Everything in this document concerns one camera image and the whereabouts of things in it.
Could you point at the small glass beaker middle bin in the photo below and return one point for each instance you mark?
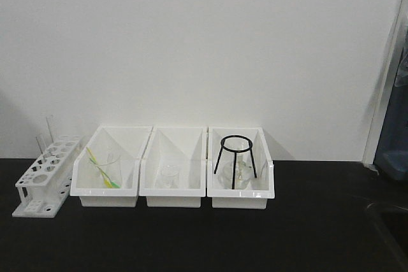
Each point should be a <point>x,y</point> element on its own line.
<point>169,176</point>

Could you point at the black metal tripod stand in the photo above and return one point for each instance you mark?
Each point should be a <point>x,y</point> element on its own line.
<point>237,144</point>

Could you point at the round glass flask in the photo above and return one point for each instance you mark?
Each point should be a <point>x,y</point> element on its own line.
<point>236,173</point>

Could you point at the yellow green stirring stick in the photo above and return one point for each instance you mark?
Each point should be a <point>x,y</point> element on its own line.
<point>108,182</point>

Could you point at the white test tube rack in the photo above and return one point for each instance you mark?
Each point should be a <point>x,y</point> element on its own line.
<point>45,185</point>

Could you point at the glass beaker in left bin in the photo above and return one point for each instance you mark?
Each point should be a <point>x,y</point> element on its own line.
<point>114,170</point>

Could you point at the middle white plastic bin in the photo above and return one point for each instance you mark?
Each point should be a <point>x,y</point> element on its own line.
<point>185,147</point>

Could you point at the left white plastic bin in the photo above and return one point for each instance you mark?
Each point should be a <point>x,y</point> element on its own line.
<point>130,142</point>

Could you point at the white door frame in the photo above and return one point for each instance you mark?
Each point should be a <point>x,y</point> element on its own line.
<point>386,84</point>

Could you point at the white plastic bin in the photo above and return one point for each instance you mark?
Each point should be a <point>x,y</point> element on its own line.
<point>259,190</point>
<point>130,142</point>
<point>185,147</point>

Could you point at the glass test tube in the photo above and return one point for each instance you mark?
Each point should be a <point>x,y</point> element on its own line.
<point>49,119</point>

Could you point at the right white plastic bin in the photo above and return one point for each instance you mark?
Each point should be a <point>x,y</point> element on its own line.
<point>259,190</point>

